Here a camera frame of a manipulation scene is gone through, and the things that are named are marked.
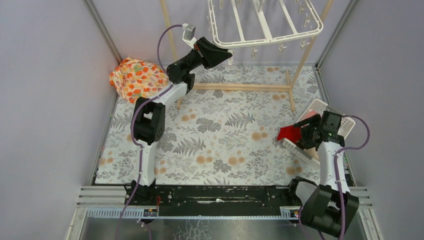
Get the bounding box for red sock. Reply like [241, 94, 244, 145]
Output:
[277, 125, 302, 143]

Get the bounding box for white perforated plastic basket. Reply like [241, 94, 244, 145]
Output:
[282, 99, 356, 167]

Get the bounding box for white clip sock hanger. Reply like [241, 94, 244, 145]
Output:
[206, 0, 333, 65]

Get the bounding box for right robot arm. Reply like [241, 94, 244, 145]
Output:
[286, 110, 360, 240]

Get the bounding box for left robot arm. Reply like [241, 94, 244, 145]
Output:
[125, 37, 233, 206]

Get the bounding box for pink green patterned sock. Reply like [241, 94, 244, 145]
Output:
[298, 109, 322, 122]

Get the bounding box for beige sock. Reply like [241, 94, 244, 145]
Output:
[303, 147, 320, 162]

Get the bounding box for wooden drying rack stand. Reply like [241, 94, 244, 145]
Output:
[158, 0, 335, 113]

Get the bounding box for floral patterned table mat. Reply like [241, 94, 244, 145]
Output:
[93, 65, 321, 185]

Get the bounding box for orange floral cloth bundle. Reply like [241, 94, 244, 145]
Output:
[109, 57, 169, 104]

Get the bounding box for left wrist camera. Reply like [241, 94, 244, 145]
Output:
[182, 23, 197, 49]

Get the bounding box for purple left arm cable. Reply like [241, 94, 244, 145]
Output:
[114, 24, 184, 240]

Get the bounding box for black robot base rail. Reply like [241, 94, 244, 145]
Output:
[129, 185, 301, 214]

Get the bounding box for white slotted cable duct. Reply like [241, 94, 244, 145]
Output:
[85, 207, 299, 220]

